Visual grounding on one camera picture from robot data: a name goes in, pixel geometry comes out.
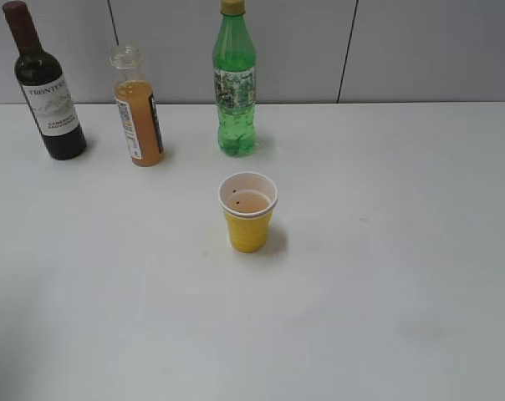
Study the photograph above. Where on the orange juice bottle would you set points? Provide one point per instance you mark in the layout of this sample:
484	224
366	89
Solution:
137	107

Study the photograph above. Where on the yellow paper cup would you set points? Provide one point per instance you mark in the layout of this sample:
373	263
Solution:
248	200

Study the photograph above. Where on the dark red wine bottle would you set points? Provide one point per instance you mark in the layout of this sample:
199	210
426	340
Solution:
44	87

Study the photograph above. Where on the green plastic soda bottle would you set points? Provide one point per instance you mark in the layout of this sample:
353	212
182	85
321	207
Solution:
234	65

